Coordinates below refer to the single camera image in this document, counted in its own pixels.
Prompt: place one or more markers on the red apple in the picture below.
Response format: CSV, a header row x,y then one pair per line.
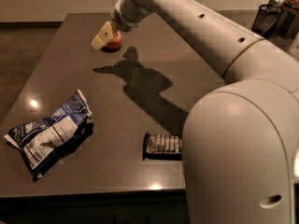
x,y
114,44

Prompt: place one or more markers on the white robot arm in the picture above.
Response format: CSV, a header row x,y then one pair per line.
x,y
240,142

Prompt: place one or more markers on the black mesh cup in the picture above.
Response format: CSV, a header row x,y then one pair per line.
x,y
266,20

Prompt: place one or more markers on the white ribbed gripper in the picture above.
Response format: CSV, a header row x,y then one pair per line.
x,y
121,20

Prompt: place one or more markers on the blue chip bag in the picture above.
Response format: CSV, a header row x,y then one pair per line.
x,y
43,142

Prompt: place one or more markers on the black snack bar wrapper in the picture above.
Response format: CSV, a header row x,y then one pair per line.
x,y
162,147

